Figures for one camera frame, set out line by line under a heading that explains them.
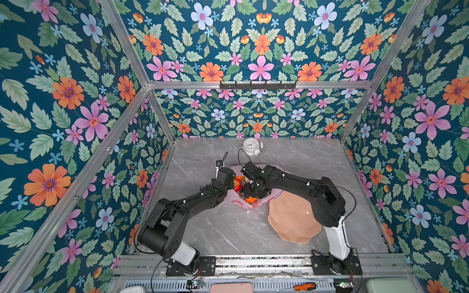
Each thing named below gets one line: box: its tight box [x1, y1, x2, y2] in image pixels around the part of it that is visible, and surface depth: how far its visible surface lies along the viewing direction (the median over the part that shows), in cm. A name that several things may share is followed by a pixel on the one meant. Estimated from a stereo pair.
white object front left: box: [119, 285, 146, 293], surface depth 68 cm
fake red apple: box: [233, 178, 242, 193], surface depth 95 cm
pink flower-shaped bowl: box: [267, 190, 322, 245], surface depth 83 cm
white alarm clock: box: [242, 137, 264, 156], surface depth 113 cm
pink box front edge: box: [209, 282, 254, 293], surface depth 70 cm
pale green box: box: [365, 277, 418, 293], surface depth 68 cm
